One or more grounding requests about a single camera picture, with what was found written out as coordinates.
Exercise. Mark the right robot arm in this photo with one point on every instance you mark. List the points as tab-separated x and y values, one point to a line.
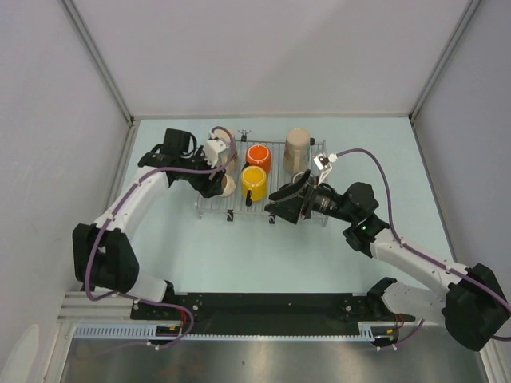
467	301

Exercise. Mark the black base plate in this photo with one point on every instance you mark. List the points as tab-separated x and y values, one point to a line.
224	324

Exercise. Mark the dark grey mug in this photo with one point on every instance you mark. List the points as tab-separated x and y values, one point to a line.
297	178

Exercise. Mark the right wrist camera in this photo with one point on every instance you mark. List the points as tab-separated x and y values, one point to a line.
324	163

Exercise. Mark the aluminium frame rail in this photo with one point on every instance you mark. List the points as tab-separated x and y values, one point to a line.
96	307

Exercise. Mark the slotted cable duct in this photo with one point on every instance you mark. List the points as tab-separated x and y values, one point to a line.
153	332

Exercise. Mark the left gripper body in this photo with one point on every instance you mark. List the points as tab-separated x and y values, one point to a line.
202	183

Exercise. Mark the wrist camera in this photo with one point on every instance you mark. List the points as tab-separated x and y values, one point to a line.
212	148
324	163

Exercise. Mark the beige patterned mug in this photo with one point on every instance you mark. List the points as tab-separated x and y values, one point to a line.
297	150

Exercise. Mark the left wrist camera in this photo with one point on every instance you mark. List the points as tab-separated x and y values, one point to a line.
212	148

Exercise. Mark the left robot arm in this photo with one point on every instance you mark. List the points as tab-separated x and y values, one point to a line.
103	255

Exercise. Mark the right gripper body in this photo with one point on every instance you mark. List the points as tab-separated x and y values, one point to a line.
319	200

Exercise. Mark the beige floral mug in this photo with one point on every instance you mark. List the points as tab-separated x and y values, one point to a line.
230	152

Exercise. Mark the stainless steel cup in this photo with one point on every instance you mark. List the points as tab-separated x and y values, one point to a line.
228	186

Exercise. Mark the orange mug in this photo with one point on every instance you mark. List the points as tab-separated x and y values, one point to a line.
259	155

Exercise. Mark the yellow mug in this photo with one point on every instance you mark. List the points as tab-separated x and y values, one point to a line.
253	184

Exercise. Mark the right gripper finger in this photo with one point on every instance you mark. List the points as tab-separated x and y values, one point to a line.
288	210
287	192

